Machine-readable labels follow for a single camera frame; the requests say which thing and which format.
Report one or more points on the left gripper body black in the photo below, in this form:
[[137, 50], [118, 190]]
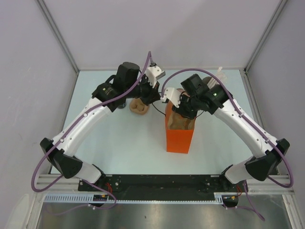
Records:
[[144, 90]]

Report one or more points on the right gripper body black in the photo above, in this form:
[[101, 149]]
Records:
[[188, 107]]

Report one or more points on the brown pulp cup carrier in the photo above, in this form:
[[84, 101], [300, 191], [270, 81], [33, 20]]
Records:
[[138, 107], [177, 122]]

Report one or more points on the orange paper bag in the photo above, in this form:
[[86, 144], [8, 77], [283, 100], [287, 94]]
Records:
[[177, 141]]

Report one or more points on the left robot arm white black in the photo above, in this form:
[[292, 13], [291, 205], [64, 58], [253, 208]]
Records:
[[128, 82]]

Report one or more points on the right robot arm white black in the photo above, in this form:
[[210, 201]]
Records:
[[210, 95]]

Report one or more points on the left black coffee cup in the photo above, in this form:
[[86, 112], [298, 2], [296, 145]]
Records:
[[122, 106]]

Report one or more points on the grey straw holder cup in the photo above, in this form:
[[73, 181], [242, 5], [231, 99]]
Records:
[[207, 81]]

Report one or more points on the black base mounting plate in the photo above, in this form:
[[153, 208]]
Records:
[[167, 185]]

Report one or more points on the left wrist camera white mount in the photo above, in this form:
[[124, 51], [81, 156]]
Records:
[[154, 73]]

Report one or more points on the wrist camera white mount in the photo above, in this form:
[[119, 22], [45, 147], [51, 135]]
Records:
[[154, 73], [173, 95]]

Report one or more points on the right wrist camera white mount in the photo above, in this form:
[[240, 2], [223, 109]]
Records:
[[173, 95]]

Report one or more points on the white slotted cable duct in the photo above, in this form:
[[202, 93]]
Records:
[[103, 198]]

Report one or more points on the aluminium frame rail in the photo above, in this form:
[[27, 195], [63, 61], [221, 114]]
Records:
[[255, 187]]

